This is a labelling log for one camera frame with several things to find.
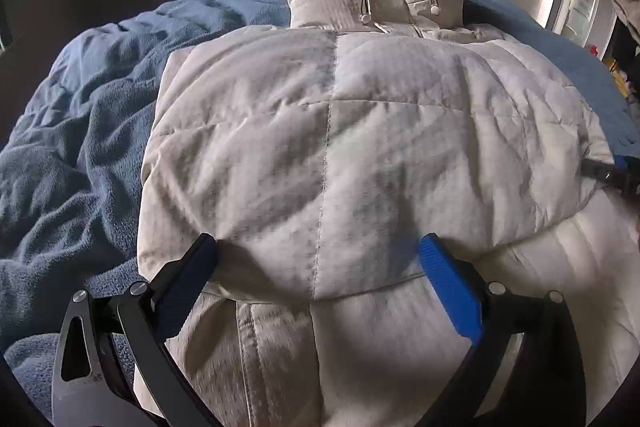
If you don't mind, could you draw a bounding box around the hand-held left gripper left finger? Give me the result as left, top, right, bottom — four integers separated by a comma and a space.
51, 232, 219, 427

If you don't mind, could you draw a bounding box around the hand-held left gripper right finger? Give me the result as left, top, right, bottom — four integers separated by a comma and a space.
417, 232, 586, 427

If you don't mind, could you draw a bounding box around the white hooded puffer jacket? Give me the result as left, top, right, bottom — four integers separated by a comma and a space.
136, 0, 640, 427

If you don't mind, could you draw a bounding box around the pile of clothes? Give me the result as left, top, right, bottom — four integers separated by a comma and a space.
606, 0, 640, 100

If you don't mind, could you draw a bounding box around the blue fleece blanket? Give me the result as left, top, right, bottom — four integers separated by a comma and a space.
0, 0, 640, 408

